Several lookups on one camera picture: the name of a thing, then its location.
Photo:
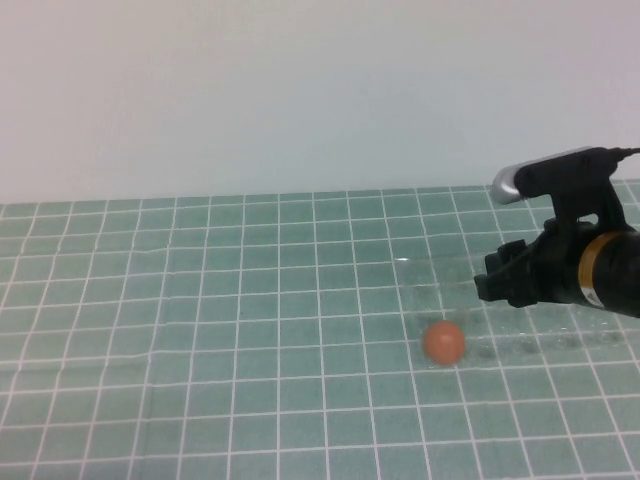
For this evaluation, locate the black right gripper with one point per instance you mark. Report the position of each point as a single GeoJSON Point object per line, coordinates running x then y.
{"type": "Point", "coordinates": [555, 270]}

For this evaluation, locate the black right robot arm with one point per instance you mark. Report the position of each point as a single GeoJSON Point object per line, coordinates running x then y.
{"type": "Point", "coordinates": [617, 275]}

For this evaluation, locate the transparent plastic egg tray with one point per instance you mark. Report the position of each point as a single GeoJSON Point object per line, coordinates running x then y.
{"type": "Point", "coordinates": [450, 295]}

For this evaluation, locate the brown egg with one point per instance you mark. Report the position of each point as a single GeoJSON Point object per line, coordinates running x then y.
{"type": "Point", "coordinates": [444, 342]}

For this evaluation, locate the green white grid tablecloth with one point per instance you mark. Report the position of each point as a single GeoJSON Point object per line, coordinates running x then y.
{"type": "Point", "coordinates": [200, 325]}

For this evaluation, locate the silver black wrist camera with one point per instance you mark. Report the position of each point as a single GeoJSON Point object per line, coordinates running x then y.
{"type": "Point", "coordinates": [560, 172]}

